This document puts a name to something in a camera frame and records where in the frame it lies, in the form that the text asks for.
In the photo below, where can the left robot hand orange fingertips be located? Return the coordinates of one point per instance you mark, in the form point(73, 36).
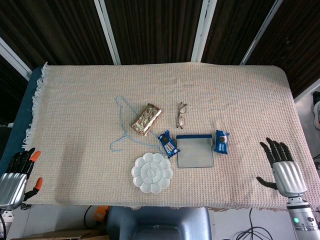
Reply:
point(13, 187)

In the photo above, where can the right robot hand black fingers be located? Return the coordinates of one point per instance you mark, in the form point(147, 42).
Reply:
point(288, 177)

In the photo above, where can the eyeglasses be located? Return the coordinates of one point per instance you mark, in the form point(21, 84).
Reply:
point(182, 121)

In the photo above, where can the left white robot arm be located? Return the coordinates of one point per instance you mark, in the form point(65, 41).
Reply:
point(2, 209)

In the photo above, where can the brown cardboard box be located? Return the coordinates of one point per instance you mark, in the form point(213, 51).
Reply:
point(62, 235)

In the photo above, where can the blue Oreo cookie packet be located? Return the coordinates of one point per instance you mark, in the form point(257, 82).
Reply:
point(168, 145)
point(222, 142)

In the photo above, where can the black white sneaker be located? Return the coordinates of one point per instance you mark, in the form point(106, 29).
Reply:
point(317, 107)

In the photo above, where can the small orange device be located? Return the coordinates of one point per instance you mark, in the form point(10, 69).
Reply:
point(101, 213)

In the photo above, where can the beige waffle fringed cloth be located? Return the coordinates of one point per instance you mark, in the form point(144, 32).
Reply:
point(75, 100)

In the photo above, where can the light blue clothes hanger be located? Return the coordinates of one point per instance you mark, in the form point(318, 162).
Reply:
point(124, 135)

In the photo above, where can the grey blue robot torso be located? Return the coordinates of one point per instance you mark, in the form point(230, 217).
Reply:
point(160, 222)

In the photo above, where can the white flower-shaped paint palette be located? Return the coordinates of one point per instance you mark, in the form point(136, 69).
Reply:
point(152, 172)

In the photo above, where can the gold red snack package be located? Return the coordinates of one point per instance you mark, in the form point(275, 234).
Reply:
point(146, 119)

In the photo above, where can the white metal frame post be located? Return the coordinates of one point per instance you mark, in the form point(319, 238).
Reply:
point(107, 30)
point(260, 32)
point(12, 57)
point(307, 91)
point(203, 30)

